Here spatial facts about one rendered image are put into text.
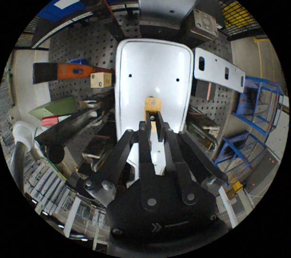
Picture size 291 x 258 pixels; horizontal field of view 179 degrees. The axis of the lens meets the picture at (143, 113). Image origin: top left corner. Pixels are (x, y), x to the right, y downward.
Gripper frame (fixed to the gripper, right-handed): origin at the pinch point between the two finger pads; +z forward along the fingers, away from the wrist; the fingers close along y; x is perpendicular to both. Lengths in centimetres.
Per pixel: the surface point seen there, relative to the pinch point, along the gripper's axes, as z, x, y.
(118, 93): 9.6, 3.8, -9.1
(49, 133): -9.2, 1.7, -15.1
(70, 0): 0.4, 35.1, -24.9
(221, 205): -21, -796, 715
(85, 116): -0.5, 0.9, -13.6
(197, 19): 4.2, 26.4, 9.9
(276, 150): -14, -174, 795
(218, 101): 40, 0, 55
